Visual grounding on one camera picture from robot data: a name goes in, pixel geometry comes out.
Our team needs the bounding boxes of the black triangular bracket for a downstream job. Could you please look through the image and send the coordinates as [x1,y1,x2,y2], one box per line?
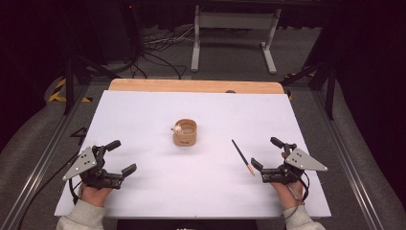
[70,126,89,147]

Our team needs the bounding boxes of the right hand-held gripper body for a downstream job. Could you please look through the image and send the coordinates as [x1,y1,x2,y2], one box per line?
[259,143,328,186]

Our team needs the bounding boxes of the hand-held gripper cable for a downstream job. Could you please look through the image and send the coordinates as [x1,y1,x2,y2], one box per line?
[281,171,311,219]
[15,151,84,230]

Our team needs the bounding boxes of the yellow and black floor tape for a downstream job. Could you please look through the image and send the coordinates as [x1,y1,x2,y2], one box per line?
[47,78,94,104]

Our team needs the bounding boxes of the right hand-held gripper cable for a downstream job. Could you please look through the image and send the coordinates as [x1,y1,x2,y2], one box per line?
[281,171,311,219]

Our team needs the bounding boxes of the black metal stand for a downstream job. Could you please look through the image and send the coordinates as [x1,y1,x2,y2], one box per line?
[281,60,336,121]
[61,54,123,116]

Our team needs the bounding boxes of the grey desk frame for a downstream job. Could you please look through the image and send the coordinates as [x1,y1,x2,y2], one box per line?
[190,4,282,75]

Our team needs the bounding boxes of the black floor cables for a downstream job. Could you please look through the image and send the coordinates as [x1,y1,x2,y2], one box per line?
[130,25,196,80]

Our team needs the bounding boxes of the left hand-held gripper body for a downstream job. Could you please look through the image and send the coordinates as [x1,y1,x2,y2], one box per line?
[61,145,126,190]

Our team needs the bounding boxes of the white table mat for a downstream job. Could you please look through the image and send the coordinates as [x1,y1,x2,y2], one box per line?
[54,90,332,219]

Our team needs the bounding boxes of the person's right hand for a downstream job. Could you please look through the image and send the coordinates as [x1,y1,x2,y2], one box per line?
[271,151,305,211]

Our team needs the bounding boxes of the dark pen with gold tip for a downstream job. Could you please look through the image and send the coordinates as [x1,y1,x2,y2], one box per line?
[231,139,257,176]

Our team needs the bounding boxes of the left hand-held gripper cable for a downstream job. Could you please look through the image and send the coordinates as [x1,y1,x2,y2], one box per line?
[15,151,84,230]

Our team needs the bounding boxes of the aluminium rail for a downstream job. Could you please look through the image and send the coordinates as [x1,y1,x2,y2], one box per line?
[310,89,389,230]
[0,84,91,230]

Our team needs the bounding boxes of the person's left hand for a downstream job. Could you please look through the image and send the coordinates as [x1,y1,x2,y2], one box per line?
[79,185,113,208]

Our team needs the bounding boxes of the beige pen holder with bear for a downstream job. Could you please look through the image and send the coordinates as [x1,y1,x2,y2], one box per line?
[171,118,198,148]

